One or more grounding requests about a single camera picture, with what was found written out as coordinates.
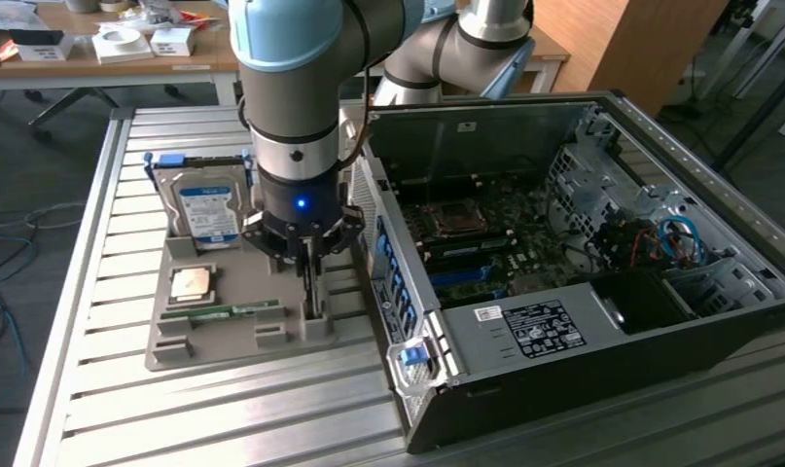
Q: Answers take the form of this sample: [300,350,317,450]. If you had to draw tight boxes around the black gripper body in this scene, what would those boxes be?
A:
[258,170,345,257]

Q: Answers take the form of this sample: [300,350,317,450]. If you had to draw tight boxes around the graphics card with metal bracket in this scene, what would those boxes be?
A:
[297,233,328,323]

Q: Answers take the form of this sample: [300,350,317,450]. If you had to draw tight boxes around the hard disk with blue carrier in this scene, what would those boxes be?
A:
[140,149,258,253]

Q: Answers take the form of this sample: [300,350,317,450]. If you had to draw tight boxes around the grey parts rack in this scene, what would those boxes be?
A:
[142,228,341,375]

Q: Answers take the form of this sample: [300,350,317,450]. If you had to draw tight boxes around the copper topped CPU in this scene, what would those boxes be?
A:
[168,266,216,305]

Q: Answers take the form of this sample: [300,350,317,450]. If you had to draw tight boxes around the green bare RAM stick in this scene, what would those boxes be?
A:
[158,300,282,323]

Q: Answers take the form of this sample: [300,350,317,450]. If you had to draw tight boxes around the metal CPU socket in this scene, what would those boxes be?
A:
[429,198,489,239]

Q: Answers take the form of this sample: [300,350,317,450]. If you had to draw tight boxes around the labelled RAM stick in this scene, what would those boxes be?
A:
[428,236,508,260]

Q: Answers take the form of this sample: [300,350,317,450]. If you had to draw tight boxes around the blue expansion slot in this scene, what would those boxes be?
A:
[428,266,497,289]

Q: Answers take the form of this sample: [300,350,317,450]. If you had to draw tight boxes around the blue case latch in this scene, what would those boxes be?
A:
[398,341,430,367]

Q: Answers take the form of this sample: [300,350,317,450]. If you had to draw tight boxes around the green motherboard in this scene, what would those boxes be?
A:
[394,177,598,310]

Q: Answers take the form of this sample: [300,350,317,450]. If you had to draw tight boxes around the silver power supply unit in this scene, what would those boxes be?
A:
[440,284,626,377]

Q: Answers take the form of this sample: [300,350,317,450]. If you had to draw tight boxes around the small white labelled box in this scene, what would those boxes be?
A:
[149,27,197,58]

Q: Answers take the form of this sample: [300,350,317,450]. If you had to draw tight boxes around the clear plastic bag pile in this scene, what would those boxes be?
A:
[116,0,229,33]

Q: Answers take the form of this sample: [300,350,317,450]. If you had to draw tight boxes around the wooden desk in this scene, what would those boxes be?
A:
[0,0,572,106]

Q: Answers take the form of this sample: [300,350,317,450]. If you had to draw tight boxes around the white box with black lid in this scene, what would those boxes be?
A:
[6,28,74,63]

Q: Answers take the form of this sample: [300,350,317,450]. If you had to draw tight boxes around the black open PC case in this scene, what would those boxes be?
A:
[334,90,785,456]

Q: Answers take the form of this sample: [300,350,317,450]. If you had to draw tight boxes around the grey metal disk bay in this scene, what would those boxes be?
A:
[661,256,777,320]

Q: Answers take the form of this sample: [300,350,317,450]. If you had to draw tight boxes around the wooden cabinet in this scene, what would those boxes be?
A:
[530,0,734,118]

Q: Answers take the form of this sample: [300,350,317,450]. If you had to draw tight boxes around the dark camera cable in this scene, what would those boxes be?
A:
[356,67,374,164]

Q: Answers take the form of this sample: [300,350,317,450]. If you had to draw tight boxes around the grey floor cable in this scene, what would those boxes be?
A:
[0,201,85,233]

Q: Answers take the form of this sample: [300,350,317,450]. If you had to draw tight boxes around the white box with white ring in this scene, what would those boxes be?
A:
[90,26,156,65]

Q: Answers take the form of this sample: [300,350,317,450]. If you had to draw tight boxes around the blue floor cable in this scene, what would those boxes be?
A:
[0,213,40,414]

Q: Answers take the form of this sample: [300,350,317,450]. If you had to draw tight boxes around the red orange drive wires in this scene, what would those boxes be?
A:
[628,226,662,268]

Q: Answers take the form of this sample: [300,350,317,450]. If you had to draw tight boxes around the blue disk wire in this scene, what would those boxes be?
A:
[654,213,710,269]

